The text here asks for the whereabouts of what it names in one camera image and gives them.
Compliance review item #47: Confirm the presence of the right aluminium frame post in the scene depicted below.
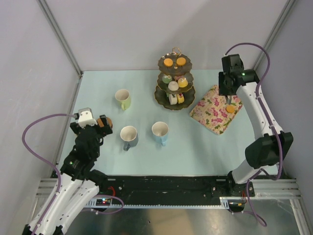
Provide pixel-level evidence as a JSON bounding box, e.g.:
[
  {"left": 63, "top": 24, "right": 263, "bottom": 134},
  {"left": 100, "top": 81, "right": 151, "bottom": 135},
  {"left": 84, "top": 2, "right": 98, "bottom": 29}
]
[{"left": 252, "top": 0, "right": 299, "bottom": 71}]

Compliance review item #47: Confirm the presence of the wooden coaster stack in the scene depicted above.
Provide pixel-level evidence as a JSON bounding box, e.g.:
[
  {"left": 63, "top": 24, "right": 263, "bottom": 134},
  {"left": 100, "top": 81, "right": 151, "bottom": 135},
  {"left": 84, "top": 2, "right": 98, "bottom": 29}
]
[{"left": 97, "top": 117, "right": 113, "bottom": 129}]

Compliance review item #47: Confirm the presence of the grey mug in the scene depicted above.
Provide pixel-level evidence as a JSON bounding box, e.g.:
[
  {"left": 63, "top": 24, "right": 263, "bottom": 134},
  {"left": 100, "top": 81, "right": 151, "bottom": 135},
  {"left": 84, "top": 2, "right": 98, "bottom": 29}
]
[{"left": 120, "top": 126, "right": 138, "bottom": 151}]

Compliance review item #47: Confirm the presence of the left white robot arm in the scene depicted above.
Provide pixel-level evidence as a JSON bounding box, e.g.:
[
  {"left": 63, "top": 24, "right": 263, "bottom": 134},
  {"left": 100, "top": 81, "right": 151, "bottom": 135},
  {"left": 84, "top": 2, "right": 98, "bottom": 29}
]
[{"left": 22, "top": 110, "right": 113, "bottom": 235}]

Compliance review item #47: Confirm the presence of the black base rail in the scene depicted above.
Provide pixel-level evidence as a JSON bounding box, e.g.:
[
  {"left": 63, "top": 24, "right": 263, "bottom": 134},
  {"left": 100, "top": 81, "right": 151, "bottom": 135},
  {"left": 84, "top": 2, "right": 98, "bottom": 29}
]
[{"left": 90, "top": 174, "right": 255, "bottom": 208}]

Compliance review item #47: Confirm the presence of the three-tier dark cake stand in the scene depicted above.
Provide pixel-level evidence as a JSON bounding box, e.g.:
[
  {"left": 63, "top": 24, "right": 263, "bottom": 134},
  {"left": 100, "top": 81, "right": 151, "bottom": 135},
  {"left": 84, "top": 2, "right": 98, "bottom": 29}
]
[{"left": 154, "top": 47, "right": 195, "bottom": 111}]

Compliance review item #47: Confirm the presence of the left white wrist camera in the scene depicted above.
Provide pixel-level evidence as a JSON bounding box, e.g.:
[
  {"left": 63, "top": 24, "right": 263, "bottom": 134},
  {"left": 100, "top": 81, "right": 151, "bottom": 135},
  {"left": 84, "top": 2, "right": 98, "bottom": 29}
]
[{"left": 78, "top": 108, "right": 97, "bottom": 128}]

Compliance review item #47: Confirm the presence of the orange macaron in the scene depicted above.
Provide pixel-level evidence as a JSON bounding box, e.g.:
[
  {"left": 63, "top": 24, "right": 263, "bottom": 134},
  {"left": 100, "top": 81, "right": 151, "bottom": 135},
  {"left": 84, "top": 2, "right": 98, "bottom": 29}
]
[
  {"left": 163, "top": 58, "right": 173, "bottom": 67},
  {"left": 176, "top": 57, "right": 186, "bottom": 66},
  {"left": 225, "top": 105, "right": 235, "bottom": 113}
]

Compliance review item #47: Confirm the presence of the white cupcake pastry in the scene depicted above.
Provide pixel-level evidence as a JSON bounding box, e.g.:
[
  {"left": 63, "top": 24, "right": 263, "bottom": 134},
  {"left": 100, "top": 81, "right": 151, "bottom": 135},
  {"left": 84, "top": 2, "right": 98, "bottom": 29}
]
[{"left": 168, "top": 81, "right": 179, "bottom": 91}]

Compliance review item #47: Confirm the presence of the circuit board with leds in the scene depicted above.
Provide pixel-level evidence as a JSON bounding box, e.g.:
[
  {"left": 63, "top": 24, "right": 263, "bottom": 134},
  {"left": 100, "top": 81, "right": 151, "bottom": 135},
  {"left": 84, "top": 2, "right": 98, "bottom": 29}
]
[{"left": 96, "top": 198, "right": 112, "bottom": 206}]

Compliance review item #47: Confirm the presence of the white cup pastry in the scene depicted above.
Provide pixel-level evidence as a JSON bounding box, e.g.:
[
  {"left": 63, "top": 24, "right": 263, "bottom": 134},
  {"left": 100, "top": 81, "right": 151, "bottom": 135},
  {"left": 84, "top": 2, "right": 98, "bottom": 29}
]
[{"left": 168, "top": 94, "right": 178, "bottom": 105}]

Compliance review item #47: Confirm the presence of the blue mug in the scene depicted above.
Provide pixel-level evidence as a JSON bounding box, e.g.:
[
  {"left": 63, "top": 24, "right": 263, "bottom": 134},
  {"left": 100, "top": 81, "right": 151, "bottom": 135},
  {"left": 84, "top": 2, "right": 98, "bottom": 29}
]
[{"left": 152, "top": 121, "right": 169, "bottom": 146}]

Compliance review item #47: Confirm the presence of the left aluminium frame post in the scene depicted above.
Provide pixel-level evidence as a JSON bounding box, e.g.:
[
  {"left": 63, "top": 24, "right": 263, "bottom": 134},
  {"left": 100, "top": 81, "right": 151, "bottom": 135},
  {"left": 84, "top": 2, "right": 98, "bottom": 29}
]
[{"left": 37, "top": 0, "right": 83, "bottom": 78}]

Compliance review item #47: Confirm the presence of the aluminium frame post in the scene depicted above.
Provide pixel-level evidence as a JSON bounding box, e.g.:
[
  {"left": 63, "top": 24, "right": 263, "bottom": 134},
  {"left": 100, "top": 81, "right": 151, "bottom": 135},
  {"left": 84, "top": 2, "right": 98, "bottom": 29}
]
[
  {"left": 37, "top": 0, "right": 83, "bottom": 78},
  {"left": 252, "top": 0, "right": 299, "bottom": 71}
]

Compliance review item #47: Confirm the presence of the green mug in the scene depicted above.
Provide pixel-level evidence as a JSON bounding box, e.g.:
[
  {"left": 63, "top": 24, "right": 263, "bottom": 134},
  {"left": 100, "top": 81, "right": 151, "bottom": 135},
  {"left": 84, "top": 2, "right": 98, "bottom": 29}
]
[{"left": 115, "top": 89, "right": 131, "bottom": 111}]

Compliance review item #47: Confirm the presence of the yellow round pastry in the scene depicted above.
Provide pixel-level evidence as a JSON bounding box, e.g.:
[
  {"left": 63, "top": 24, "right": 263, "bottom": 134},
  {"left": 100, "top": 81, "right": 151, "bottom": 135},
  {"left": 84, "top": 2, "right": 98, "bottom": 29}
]
[{"left": 178, "top": 77, "right": 188, "bottom": 88}]

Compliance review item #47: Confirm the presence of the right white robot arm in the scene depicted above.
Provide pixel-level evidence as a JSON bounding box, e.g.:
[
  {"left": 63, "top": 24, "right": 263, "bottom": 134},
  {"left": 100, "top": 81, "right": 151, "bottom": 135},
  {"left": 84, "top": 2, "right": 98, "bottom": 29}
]
[{"left": 219, "top": 54, "right": 293, "bottom": 196}]

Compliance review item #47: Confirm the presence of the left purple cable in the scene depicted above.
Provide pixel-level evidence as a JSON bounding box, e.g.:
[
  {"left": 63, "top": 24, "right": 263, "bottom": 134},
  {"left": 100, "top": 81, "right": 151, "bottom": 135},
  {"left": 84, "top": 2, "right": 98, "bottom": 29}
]
[{"left": 22, "top": 112, "right": 125, "bottom": 235}]

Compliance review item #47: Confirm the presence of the floral rectangular tray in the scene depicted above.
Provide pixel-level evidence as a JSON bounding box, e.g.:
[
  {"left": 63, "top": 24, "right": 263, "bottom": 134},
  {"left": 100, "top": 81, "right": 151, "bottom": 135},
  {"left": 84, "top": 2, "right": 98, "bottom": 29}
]
[{"left": 189, "top": 85, "right": 243, "bottom": 135}]

